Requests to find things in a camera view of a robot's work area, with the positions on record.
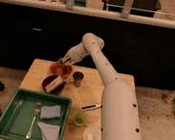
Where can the dark metal cup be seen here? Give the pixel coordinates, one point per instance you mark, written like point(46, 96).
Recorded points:
point(77, 78)

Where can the grey cloth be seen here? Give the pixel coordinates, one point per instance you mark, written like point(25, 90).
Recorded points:
point(49, 132)

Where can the green plastic tray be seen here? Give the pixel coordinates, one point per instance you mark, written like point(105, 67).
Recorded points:
point(16, 118)

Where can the beige sponge block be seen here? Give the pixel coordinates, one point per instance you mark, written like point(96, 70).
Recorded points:
point(55, 84)

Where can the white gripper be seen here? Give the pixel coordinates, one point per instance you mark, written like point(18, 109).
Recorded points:
point(75, 54)

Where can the black handled knife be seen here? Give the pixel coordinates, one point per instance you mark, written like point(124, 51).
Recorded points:
point(91, 107)

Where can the green cup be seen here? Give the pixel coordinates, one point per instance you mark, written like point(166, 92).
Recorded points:
point(79, 118)

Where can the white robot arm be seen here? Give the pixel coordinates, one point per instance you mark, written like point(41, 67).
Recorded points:
point(119, 113)

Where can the clear plastic cup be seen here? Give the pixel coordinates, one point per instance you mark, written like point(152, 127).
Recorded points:
point(90, 133)

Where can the red bowl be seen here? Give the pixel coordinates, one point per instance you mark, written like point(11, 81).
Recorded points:
point(60, 69)

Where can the silver fork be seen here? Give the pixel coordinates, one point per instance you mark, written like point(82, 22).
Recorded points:
point(36, 113)

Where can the wooden table board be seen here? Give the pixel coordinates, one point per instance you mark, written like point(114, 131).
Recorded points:
point(89, 93)

